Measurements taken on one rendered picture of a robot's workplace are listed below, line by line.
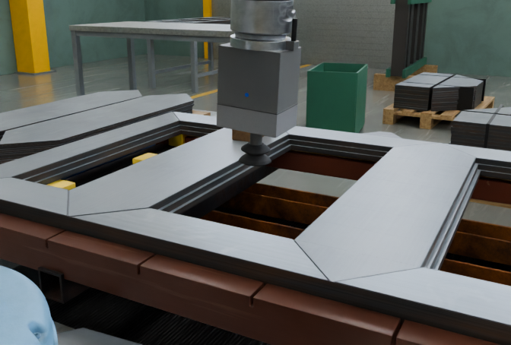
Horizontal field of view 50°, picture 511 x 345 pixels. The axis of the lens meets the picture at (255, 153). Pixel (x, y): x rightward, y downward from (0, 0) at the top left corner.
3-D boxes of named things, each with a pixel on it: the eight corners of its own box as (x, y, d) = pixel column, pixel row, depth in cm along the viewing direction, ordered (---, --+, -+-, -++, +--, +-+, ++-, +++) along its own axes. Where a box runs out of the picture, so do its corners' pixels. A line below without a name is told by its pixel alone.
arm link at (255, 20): (249, -5, 71) (308, -1, 67) (247, 31, 72) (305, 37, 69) (219, -3, 64) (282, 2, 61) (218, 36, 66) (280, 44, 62)
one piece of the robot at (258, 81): (316, 15, 70) (306, 137, 75) (253, 9, 73) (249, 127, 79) (284, 21, 61) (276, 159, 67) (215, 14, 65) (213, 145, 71)
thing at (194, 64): (141, 89, 712) (137, 21, 688) (211, 73, 852) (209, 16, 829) (195, 94, 674) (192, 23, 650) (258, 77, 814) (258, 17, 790)
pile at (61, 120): (122, 102, 211) (121, 87, 209) (211, 112, 193) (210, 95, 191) (-84, 153, 143) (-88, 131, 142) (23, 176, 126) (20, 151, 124)
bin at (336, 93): (315, 122, 528) (317, 61, 512) (364, 126, 514) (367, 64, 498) (299, 137, 472) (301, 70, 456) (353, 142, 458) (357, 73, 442)
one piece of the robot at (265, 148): (275, 142, 73) (274, 156, 74) (249, 137, 75) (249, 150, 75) (262, 150, 70) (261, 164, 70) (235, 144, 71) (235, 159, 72)
